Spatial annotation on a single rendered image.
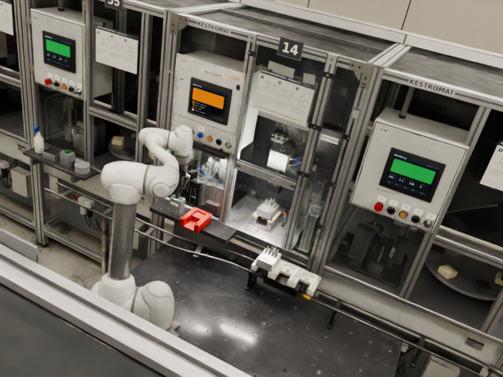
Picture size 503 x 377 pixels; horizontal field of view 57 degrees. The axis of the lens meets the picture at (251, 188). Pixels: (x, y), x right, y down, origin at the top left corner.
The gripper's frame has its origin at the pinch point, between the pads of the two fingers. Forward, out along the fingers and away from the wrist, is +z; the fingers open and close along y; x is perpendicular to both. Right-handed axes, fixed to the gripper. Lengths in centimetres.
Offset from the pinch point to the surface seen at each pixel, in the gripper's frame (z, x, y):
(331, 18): -101, -89, -42
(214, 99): -59, -7, -12
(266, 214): 6, -22, -49
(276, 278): 23, 7, -72
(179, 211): 10.4, 2.8, -3.6
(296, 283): 20, 8, -83
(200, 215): 11.6, -3.8, -14.7
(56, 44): -61, -7, 99
